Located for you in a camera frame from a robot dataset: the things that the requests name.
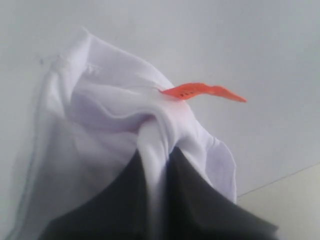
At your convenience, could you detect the white t-shirt red print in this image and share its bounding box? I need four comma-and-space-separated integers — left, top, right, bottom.
7, 29, 237, 240

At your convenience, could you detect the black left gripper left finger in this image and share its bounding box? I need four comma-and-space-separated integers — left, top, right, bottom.
36, 146, 151, 240

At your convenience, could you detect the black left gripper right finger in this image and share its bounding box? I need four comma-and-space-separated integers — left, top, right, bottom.
163, 147, 278, 240

